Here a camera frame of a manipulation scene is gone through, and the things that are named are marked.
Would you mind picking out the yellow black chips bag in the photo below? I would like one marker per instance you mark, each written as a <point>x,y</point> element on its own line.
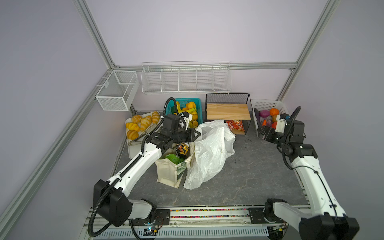
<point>182,150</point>

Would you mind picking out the green snack bag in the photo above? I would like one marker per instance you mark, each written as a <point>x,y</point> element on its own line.
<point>175,159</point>

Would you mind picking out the black mesh wooden shelf rack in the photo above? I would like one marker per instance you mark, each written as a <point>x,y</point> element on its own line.
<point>229,106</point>

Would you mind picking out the striped bread loaf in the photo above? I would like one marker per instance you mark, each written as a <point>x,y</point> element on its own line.
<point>145,123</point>

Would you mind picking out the white bread tray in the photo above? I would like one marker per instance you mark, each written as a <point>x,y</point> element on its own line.
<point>134,149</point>

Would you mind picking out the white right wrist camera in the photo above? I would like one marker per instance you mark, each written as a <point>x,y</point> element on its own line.
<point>280,126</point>

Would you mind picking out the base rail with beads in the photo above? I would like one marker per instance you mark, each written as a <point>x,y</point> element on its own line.
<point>204,223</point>

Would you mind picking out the croissant bread left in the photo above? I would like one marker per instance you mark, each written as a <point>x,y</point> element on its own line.
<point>133,127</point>

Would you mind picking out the purple onion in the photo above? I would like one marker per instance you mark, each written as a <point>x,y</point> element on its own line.
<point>264,114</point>

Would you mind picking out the orange pumpkin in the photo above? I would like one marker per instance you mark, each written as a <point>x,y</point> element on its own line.
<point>274,112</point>

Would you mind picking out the croissant bread top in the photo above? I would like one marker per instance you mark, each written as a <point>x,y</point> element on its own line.
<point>136,119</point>

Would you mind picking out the croissant bread bottom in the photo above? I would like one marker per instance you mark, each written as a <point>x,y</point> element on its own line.
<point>132,135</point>

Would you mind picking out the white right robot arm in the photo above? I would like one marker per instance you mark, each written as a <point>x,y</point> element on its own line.
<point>328,220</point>

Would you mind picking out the white plastic grocery bag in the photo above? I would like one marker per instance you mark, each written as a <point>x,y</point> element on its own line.
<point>212,149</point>

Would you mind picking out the teal plastic fruit basket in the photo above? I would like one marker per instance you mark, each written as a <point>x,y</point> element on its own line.
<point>197,119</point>

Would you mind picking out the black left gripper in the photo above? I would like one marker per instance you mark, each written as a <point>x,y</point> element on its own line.
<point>191,138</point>

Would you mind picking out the metal tongs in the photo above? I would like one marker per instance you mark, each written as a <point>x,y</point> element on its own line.
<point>141,135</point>

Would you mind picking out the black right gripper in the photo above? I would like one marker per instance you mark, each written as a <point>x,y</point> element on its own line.
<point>271,132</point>

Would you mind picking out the croissant bread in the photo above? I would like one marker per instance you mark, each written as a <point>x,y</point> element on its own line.
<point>132,135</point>
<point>136,119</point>
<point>133,127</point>

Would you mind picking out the white mesh wall box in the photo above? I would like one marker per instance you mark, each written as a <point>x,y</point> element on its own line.
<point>118,91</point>

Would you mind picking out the striped bread right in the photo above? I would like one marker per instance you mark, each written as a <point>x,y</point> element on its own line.
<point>155,117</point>

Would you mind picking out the yellow banana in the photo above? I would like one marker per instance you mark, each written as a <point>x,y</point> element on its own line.
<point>185,109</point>

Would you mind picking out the white wire wall rack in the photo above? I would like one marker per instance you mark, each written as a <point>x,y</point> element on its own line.
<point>186,77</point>

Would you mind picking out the white plastic vegetable basket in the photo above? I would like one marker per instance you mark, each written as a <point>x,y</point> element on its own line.
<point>267,105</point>

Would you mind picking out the red chips bag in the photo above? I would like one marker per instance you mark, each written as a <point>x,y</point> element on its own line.
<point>235,125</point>

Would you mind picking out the beige canvas tote bag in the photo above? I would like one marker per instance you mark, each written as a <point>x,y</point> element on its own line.
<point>170,174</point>

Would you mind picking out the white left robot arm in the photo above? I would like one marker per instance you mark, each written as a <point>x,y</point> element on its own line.
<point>111,203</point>

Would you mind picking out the orange fruit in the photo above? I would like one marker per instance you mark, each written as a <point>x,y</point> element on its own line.
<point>191,105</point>

